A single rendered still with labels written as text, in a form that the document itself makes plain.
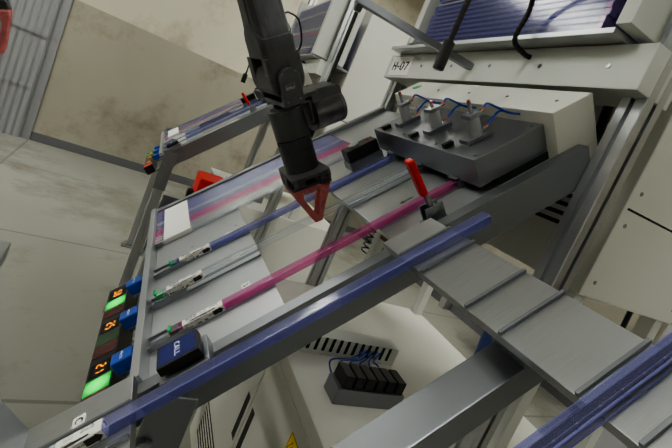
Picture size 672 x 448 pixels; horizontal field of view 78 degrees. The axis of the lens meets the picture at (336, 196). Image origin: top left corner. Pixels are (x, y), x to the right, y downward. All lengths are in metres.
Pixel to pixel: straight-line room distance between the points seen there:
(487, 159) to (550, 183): 0.10
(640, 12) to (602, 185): 0.24
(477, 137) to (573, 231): 0.20
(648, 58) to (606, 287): 0.40
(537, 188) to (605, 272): 0.26
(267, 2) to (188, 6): 3.94
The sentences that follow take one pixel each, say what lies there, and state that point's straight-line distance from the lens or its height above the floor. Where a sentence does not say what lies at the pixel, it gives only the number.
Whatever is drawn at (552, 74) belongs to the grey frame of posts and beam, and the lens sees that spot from 0.84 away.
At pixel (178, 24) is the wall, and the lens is 4.54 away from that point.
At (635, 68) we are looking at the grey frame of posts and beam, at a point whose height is 1.34.
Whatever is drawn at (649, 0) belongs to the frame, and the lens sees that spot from 0.77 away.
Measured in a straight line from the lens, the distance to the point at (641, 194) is 0.88.
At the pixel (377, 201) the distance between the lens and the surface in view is 0.74.
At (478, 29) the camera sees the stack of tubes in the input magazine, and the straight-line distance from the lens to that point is 1.00.
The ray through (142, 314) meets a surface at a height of 0.73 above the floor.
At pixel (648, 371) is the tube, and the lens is 0.35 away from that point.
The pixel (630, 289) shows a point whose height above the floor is 1.04.
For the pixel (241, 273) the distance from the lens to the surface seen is 0.71.
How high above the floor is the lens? 1.09
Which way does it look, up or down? 8 degrees down
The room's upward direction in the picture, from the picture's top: 23 degrees clockwise
